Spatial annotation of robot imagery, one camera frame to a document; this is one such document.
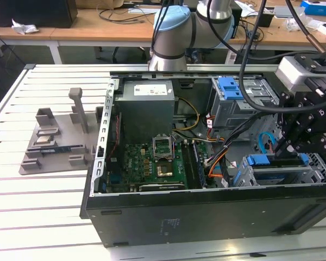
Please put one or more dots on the blue cardboard box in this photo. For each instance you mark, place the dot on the blue cardboard box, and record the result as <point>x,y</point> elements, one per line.
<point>319,6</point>

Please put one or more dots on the grey power supply unit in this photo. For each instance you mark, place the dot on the grey power supply unit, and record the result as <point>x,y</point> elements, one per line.
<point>144,114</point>

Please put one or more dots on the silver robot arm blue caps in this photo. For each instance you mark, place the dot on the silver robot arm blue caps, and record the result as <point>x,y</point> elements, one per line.
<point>168,40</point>

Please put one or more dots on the silver CPU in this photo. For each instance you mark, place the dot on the silver CPU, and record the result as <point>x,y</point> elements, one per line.
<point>43,139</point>

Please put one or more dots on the grey disk bay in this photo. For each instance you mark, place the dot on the grey disk bay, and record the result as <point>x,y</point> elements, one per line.
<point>309,176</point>

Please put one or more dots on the large black computer box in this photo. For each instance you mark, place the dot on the large black computer box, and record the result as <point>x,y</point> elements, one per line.
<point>38,12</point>

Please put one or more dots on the grey drive cage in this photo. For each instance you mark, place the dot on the grey drive cage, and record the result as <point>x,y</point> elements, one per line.
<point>228,114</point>

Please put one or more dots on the CPU socket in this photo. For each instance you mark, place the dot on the CPU socket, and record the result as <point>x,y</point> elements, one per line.
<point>166,170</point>

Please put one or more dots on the blue RAM stick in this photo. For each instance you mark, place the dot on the blue RAM stick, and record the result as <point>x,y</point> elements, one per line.
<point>57,149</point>
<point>200,166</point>

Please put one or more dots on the green motherboard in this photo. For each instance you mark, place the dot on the green motherboard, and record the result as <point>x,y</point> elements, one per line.
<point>135,163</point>

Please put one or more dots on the small black box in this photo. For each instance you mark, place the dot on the small black box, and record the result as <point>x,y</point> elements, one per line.
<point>237,21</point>

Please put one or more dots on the hard disk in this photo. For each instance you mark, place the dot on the hard disk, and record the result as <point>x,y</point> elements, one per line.
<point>259,160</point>

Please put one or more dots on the flat silver device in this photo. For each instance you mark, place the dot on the flat silver device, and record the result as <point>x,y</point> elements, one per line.
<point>289,12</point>

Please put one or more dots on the locking lever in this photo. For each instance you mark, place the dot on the locking lever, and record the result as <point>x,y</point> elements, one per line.
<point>174,146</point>

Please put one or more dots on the clear plastic bag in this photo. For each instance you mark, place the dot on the clear plastic bag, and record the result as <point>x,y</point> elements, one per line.
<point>293,23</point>

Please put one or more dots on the blue plastic latch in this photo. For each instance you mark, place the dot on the blue plastic latch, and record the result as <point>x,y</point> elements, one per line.
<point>231,88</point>

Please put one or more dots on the grey parts rack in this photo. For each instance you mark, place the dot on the grey parts rack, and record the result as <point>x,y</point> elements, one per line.
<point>62,127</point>

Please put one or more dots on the black RAM slot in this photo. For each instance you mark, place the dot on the black RAM slot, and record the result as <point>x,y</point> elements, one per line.
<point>192,166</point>
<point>187,163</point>

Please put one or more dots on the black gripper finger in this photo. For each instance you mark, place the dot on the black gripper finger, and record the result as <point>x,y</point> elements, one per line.
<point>309,141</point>
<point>288,108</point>

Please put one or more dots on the black graphics card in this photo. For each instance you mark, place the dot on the black graphics card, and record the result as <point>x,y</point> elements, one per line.
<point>160,187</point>

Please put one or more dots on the crumpled white paper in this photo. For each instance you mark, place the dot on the crumpled white paper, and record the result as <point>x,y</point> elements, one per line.
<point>24,27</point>

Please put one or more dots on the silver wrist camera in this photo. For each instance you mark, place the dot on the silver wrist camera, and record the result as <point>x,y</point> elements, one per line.
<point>293,72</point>

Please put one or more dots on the wooden desk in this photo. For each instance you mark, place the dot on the wooden desk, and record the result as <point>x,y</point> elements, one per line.
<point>97,30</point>

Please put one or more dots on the black open PC case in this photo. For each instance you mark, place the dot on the black open PC case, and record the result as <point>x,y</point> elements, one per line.
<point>206,217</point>

